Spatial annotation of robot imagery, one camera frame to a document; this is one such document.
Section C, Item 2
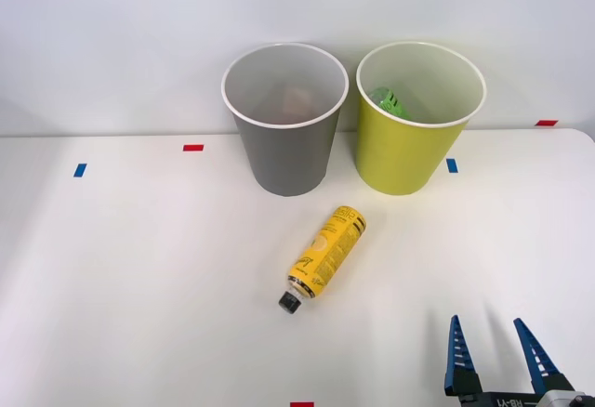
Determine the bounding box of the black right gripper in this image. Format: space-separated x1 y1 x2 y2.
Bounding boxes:
443 314 578 407

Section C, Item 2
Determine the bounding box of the green plastic bottle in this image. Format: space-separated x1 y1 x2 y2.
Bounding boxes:
369 85 408 118

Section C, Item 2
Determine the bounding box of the yellow plastic bottle black cap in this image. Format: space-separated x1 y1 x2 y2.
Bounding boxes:
277 204 368 316

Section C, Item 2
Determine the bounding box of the grey plastic waste bin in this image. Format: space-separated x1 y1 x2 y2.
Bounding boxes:
220 42 350 198

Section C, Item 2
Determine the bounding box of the pale pink can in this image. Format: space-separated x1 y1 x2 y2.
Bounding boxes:
280 84 313 118

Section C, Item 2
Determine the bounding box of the yellow-green plastic waste bin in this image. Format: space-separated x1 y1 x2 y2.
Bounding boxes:
355 40 488 197

